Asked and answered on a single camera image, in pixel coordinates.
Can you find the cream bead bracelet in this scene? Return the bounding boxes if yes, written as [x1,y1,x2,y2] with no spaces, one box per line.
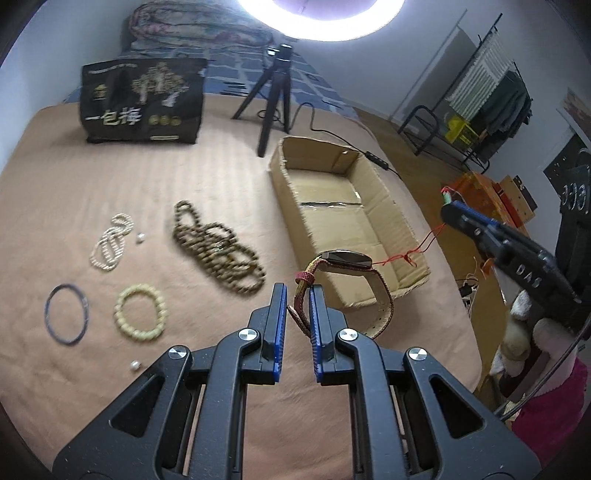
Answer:
[113,283,168,343]

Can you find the ring light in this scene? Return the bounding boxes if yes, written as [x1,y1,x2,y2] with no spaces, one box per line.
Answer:
[238,0,405,42]

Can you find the brown wooden bead necklace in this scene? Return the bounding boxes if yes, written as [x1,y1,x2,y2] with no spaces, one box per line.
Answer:
[172,199,268,296]

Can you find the black cable with controller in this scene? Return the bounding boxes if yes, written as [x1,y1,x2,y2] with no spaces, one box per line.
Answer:
[256,102,403,179]

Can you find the white power strip cables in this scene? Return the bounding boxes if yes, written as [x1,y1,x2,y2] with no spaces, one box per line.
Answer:
[459,257,495,319]

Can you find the red string jade pendant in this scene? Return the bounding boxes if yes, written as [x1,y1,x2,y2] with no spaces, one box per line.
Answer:
[373,186,464,267]

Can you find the black tripod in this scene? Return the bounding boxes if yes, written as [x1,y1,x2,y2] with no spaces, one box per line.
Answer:
[231,43,294,158]

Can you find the open cardboard box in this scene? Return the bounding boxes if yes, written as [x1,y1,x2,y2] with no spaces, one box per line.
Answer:
[270,136,430,298]

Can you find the orange plastic box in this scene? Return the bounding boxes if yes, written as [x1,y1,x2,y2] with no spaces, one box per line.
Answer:
[443,172,538,236]

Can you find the yellow box on rack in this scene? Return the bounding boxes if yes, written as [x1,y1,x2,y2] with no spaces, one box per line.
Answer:
[445,115,479,149]

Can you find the folded floral quilt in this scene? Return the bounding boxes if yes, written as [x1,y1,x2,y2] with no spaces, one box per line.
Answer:
[128,1,273,47]

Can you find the right gloved hand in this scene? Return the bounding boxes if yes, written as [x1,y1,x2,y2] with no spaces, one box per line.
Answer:
[490,290,577,402]

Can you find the black clothes rack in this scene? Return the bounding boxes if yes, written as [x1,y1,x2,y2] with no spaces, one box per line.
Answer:
[398,15,533,173]

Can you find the dark blue bangle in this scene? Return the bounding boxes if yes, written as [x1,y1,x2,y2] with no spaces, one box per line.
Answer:
[43,283,90,347]

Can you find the watch with woven strap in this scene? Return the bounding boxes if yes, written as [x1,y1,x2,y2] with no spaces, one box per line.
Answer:
[287,249,394,338]

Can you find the white pearl necklace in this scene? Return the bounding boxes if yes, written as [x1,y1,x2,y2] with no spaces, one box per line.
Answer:
[89,212,136,272]

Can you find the black snack bag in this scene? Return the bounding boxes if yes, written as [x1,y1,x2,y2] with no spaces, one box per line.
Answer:
[79,58,207,144]

